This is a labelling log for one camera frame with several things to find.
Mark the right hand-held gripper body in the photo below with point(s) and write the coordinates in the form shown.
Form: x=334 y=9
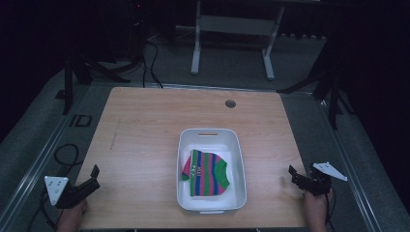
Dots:
x=317 y=180

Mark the wooden table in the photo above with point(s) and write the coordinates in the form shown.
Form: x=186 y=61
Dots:
x=145 y=145

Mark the black stand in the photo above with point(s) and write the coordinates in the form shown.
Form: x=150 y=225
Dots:
x=80 y=71
x=328 y=83

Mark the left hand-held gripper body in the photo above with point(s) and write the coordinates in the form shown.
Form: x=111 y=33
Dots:
x=69 y=193

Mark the white metal desk frame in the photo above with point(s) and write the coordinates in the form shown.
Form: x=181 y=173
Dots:
x=235 y=29

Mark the person's left hand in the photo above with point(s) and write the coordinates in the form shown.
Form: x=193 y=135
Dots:
x=72 y=216

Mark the person's right hand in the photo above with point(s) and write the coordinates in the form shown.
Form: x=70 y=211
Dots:
x=316 y=209

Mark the white plastic basin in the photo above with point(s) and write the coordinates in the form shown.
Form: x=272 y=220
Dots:
x=211 y=170

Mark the striped shirt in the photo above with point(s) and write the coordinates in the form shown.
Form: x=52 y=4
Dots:
x=206 y=174

